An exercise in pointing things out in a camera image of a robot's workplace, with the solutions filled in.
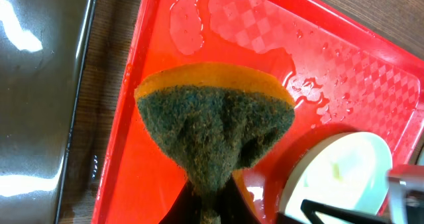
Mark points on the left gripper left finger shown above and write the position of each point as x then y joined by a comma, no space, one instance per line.
186,208

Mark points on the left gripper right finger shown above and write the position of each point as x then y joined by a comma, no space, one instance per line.
232,207

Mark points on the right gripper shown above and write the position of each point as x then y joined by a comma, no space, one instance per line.
351,214

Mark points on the white plate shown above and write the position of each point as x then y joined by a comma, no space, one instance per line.
347,170

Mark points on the orange green scrub sponge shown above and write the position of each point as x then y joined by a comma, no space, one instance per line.
212,119

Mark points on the red plastic serving tray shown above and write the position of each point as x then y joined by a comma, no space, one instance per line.
342,77

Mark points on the black water basin tray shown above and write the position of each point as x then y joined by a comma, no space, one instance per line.
43,49

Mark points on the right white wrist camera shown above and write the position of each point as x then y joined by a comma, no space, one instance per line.
406,194

